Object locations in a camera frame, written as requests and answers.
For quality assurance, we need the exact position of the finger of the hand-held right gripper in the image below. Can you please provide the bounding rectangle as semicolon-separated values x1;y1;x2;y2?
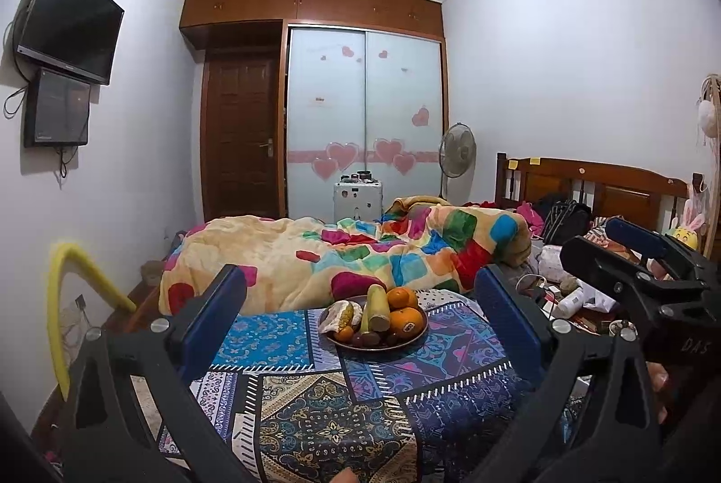
560;235;711;336
605;217;712;281

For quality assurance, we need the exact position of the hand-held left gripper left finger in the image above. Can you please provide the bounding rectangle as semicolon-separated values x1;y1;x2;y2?
59;263;265;483

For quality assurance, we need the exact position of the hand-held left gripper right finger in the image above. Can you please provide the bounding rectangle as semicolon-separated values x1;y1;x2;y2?
473;263;668;483

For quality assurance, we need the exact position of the dark purple plate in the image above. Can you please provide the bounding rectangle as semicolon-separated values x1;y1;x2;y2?
317;294;430;354

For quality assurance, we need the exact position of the large orange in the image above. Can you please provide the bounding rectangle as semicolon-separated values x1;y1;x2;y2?
388;287;419;310
388;308;427;338

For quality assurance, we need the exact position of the peeled pomelo segment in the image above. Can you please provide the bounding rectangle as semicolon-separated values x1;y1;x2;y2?
320;301;350;334

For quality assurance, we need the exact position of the person's right hand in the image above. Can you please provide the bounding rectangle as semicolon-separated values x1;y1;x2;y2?
645;362;671;424

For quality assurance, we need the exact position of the white plastic bottle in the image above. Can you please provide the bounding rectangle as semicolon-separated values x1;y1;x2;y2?
552;286;598;319

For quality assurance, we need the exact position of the pink package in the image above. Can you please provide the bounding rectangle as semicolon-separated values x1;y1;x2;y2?
538;246;570;287

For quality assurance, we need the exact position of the yellow rabbit plush toy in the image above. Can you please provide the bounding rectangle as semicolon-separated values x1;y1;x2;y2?
669;198;707;253

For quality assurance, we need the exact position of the black bag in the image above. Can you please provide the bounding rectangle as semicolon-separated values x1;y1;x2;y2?
534;198;593;246

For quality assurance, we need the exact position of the wooden bed headboard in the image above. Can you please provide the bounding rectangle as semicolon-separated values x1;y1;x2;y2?
494;152;691;236

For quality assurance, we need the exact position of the colourful fleece blanket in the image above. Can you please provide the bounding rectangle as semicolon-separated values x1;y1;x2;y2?
158;196;533;315

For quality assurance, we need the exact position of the hanging woven ornament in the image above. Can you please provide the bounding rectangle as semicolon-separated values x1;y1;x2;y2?
697;74;721;151

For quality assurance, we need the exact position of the patchwork patterned tablecloth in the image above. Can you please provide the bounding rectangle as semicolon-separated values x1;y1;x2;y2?
155;288;592;483

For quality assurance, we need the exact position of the yellow foam tube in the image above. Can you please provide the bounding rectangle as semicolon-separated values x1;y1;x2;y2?
48;243;136;399

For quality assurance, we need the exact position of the brown wooden door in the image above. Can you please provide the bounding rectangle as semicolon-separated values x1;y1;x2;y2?
203;52;283;222

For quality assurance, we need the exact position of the standing electric fan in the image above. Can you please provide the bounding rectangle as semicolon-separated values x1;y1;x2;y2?
438;123;479;202

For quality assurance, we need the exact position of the white box appliance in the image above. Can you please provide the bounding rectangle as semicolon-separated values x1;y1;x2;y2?
332;171;385;223

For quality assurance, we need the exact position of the wardrobe with pink hearts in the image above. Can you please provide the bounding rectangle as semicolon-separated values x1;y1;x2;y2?
180;0;448;222

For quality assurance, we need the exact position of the wall-mounted dark monitor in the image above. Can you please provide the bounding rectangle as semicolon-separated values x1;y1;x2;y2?
23;69;92;149

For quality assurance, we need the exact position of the wall-mounted television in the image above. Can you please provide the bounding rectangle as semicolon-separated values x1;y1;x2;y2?
16;0;126;87

